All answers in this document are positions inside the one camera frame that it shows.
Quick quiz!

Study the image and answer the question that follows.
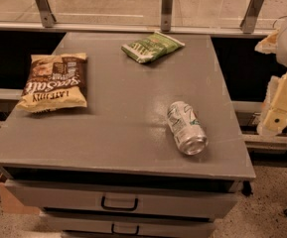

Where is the cardboard box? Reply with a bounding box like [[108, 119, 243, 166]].
[[0, 175, 40, 215]]

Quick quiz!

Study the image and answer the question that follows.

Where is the right metal railing bracket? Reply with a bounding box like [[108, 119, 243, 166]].
[[240, 0, 264, 34]]

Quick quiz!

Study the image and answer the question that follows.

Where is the black drawer handle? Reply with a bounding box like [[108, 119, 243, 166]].
[[100, 196, 139, 212], [111, 223, 140, 235]]

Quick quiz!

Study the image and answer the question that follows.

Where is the green jalapeno chip bag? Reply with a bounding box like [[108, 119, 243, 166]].
[[121, 32, 185, 63]]

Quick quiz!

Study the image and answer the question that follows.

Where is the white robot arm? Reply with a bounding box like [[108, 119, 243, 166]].
[[255, 19, 287, 137]]

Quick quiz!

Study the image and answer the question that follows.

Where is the silver green soda can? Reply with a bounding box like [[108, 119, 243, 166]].
[[167, 101, 209, 156]]

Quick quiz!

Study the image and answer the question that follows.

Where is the metal railing bracket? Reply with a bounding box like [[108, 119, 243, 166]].
[[240, 0, 264, 34], [160, 0, 173, 32], [35, 0, 57, 28]]

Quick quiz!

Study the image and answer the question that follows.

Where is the middle metal railing bracket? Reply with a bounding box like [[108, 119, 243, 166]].
[[160, 0, 173, 32]]

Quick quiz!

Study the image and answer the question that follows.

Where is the grey drawer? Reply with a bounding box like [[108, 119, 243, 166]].
[[5, 179, 236, 219], [40, 212, 215, 238]]

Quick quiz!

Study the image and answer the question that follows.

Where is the grey top drawer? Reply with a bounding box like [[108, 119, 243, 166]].
[[5, 179, 236, 219]]

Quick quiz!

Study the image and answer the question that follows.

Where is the left metal railing bracket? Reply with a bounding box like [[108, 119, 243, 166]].
[[35, 0, 57, 28]]

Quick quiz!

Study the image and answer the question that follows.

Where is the brown sea salt chip bag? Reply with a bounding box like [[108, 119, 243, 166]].
[[16, 53, 87, 113]]

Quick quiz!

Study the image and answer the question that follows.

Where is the black top drawer handle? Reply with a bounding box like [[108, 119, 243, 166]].
[[100, 196, 139, 212]]

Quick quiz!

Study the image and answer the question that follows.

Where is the metal railing bar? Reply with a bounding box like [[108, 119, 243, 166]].
[[0, 21, 274, 38]]

